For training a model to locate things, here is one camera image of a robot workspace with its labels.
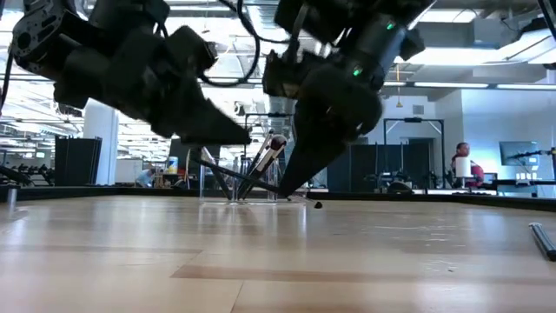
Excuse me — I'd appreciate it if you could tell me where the black room partition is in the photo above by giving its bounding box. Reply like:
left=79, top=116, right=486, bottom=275
left=54, top=136, right=103, bottom=187
left=347, top=137, right=435, bottom=193

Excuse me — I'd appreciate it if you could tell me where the overhead LED light bar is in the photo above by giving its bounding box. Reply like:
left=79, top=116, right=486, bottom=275
left=0, top=74, right=556, bottom=91

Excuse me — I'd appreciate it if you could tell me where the thick black makeup brush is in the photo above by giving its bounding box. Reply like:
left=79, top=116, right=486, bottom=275
left=527, top=221, right=556, bottom=263

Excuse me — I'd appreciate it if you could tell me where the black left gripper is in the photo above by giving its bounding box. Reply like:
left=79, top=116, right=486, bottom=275
left=142, top=24, right=253, bottom=147

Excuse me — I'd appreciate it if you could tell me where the black monitor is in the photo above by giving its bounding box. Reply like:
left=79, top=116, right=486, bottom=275
left=169, top=138, right=205, bottom=176

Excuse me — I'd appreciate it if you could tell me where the small steel post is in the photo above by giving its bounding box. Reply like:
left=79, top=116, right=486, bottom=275
left=0, top=186, right=28, bottom=218

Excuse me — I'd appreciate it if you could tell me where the person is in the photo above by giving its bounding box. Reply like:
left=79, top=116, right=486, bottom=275
left=135, top=167, right=154, bottom=189
left=450, top=142, right=486, bottom=189

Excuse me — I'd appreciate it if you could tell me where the white cylindrical lamp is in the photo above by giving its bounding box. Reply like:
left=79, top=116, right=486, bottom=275
left=454, top=156, right=473, bottom=179

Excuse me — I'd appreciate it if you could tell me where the clear acrylic brush organizer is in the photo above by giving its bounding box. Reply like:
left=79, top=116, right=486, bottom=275
left=198, top=154, right=308, bottom=205

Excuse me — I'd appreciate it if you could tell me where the yellow hanging pendant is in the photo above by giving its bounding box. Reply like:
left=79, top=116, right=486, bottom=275
left=394, top=64, right=404, bottom=109

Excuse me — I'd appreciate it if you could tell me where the white building column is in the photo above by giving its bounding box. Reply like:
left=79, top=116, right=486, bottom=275
left=83, top=99, right=119, bottom=187

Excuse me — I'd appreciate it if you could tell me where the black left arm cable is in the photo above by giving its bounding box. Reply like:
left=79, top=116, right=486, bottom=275
left=197, top=0, right=261, bottom=88

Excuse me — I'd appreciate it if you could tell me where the black arched handle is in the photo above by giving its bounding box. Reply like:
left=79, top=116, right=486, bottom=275
left=386, top=180, right=414, bottom=195

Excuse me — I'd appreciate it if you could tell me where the row of black arms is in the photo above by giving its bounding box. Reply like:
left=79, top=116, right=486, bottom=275
left=0, top=163, right=56, bottom=187

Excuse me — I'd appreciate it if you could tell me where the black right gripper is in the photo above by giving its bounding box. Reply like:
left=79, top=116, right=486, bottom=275
left=261, top=49, right=386, bottom=196

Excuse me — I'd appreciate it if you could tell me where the white cabinet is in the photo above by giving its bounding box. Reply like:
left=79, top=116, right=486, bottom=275
left=115, top=158, right=144, bottom=184

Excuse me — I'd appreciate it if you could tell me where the slanted-tip black makeup brush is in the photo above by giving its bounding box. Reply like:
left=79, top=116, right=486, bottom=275
left=200, top=147, right=232, bottom=200

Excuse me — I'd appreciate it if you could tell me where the wall-mounted monitor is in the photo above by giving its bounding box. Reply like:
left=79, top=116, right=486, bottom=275
left=499, top=140, right=540, bottom=168

